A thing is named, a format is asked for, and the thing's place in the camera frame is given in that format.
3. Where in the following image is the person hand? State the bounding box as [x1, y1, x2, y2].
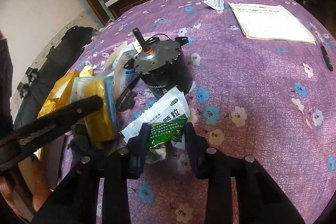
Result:
[1, 155, 51, 223]

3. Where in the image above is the black leather sofa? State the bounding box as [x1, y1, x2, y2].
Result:
[14, 26, 93, 129]

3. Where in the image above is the purple floral tablecloth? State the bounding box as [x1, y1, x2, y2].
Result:
[70, 0, 335, 223]

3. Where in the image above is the blue white pouch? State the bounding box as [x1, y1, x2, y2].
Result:
[112, 40, 142, 100]

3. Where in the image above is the white paper stack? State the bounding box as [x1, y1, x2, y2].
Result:
[229, 2, 315, 44]

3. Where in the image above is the green white medicine packet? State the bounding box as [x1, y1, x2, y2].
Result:
[120, 87, 190, 164]

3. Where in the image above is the black pen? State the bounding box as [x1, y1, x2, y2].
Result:
[310, 27, 334, 72]

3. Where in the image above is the yellow snack bag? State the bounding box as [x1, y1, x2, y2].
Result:
[38, 71, 116, 149]

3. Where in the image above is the small white sachet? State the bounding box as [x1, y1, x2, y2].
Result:
[203, 0, 225, 11]

